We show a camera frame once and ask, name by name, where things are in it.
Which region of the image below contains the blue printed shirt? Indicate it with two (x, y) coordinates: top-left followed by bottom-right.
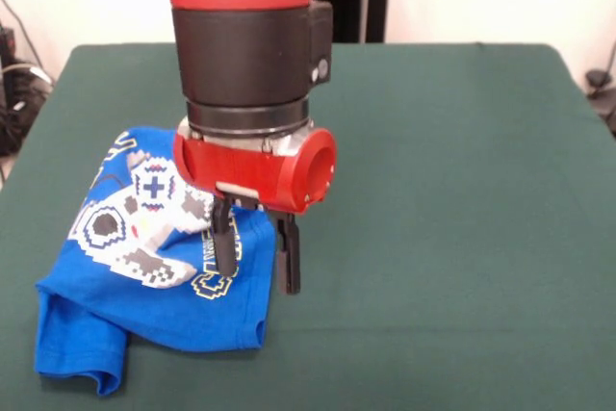
(34, 126), (283, 398)

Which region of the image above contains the dark green tablecloth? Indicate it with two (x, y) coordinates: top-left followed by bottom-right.
(0, 42), (616, 411)

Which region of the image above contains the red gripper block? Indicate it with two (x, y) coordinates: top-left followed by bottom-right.
(172, 116), (339, 296)

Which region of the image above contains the black cable bundle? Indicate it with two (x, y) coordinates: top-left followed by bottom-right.
(0, 0), (55, 158)

